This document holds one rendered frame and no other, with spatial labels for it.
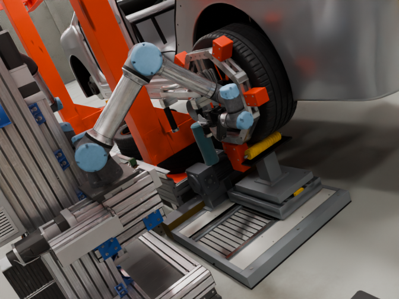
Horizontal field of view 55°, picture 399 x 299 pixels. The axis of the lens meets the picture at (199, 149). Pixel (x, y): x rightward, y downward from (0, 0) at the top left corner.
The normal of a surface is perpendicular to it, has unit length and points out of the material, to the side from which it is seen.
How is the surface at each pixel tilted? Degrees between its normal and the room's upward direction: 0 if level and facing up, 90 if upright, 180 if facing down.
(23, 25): 90
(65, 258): 90
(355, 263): 0
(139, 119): 90
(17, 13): 90
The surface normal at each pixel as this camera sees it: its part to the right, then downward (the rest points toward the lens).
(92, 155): 0.21, 0.36
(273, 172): 0.54, 0.11
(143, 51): 0.34, 0.14
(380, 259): -0.35, -0.87
